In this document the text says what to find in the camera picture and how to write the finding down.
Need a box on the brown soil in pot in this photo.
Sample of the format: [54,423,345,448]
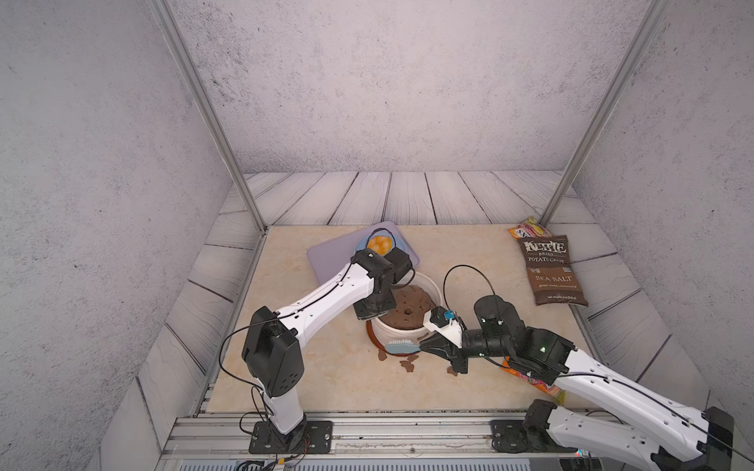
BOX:
[378,286,437,331]

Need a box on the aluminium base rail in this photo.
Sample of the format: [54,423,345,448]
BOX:
[157,410,619,470]

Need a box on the white ceramic pot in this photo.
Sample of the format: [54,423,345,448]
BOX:
[370,274,444,345]

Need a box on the right aluminium frame post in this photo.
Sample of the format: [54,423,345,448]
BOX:
[539,0,670,226]

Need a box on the left aluminium frame post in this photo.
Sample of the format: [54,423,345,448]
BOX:
[147,0,268,234]

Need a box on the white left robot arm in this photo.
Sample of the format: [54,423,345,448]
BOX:
[242,248,414,437]

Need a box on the blue plate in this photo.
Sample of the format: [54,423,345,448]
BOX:
[355,227,408,256]

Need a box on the lavender plastic tray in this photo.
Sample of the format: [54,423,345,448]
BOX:
[307,222,420,285]

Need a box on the yellow food on plate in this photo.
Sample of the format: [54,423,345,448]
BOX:
[366,235,395,255]

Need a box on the orange pink snack packet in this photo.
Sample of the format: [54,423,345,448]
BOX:
[509,217,552,239]

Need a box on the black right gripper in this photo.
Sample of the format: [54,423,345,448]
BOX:
[417,330,512,375]

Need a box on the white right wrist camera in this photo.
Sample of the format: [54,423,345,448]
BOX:
[423,305,463,349]

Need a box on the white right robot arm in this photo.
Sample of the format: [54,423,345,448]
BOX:
[420,294,734,470]

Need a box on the orange candy packet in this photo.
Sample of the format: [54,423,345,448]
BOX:
[501,357,566,405]

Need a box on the brown Kettle chips bag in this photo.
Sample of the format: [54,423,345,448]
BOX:
[518,235,589,307]

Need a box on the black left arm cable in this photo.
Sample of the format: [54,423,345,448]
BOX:
[217,226,416,437]

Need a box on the aluminium frame post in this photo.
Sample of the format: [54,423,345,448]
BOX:
[147,0,268,234]
[539,0,670,226]

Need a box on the terracotta saucer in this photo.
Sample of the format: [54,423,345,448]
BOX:
[365,321,387,355]

